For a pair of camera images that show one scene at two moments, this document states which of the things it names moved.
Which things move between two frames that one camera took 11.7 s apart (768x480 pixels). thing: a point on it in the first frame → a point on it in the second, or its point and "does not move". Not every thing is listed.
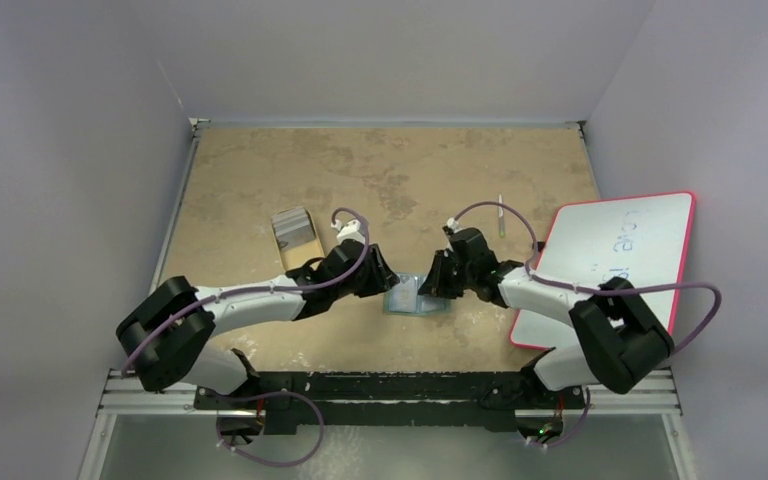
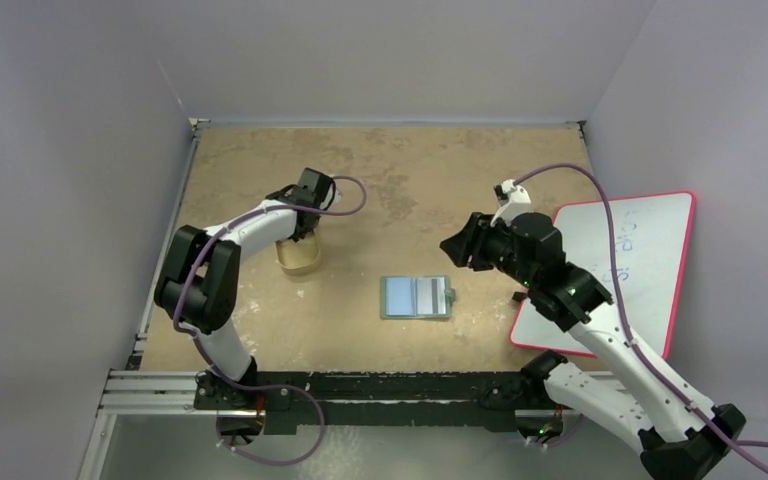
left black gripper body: (367, 284) → (306, 230)
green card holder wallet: (404, 298) does not move
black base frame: (390, 401) does not move
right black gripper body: (446, 270) → (475, 241)
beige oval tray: (297, 238) does not move
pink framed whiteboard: (646, 239) does not move
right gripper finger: (432, 283) → (465, 247)
